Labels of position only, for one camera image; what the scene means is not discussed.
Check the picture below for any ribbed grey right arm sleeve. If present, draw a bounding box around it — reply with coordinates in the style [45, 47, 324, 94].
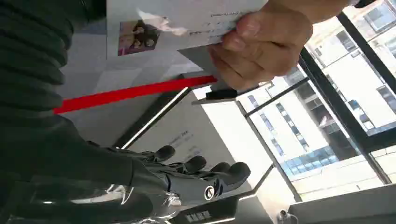
[0, 0, 107, 131]

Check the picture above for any red strip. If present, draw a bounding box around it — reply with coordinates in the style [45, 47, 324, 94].
[53, 75, 218, 115]

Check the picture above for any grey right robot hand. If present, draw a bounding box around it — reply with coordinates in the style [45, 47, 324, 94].
[0, 116, 252, 224]

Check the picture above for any black window frame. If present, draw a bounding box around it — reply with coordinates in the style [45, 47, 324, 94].
[236, 12, 396, 203]

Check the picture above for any person's hand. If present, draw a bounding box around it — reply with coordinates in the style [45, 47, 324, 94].
[208, 0, 352, 91]

